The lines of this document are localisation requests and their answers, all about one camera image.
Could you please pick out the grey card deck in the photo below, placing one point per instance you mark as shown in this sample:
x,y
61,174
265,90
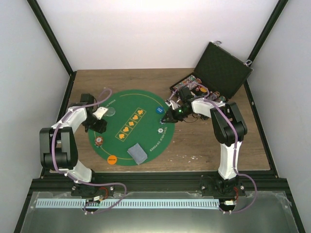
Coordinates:
x,y
137,153

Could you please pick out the blue small blind button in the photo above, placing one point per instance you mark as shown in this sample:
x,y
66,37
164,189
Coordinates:
x,y
159,110

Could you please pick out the light blue slotted strip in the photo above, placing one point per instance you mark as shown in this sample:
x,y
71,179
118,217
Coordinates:
x,y
135,203

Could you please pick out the clear acrylic dealer button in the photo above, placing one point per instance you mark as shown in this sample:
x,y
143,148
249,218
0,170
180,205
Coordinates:
x,y
110,112

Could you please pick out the round green poker mat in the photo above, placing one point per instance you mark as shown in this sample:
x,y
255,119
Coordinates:
x,y
135,121

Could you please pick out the brown red chip stack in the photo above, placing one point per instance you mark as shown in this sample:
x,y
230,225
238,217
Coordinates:
x,y
99,141

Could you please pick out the small chip stack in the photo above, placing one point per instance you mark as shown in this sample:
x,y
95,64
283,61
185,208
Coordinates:
x,y
160,130

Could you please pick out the black aluminium frame rail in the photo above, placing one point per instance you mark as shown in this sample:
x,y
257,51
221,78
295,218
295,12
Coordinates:
x,y
207,182

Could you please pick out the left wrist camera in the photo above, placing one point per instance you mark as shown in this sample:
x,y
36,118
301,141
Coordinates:
x,y
100,112

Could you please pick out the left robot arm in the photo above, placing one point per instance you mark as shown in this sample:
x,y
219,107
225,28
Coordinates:
x,y
58,148

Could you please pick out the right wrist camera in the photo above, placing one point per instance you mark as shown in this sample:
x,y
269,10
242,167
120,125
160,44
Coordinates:
x,y
172,104

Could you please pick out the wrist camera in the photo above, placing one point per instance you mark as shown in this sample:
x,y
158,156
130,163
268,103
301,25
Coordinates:
x,y
172,104
100,112

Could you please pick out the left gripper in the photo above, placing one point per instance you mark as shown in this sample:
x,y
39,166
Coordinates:
x,y
99,128

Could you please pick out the black poker chip case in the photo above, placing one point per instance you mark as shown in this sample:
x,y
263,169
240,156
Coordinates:
x,y
219,72

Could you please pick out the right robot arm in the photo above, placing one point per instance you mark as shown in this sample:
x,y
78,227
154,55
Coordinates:
x,y
228,125

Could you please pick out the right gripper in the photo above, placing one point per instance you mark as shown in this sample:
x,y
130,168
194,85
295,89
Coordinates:
x,y
172,118

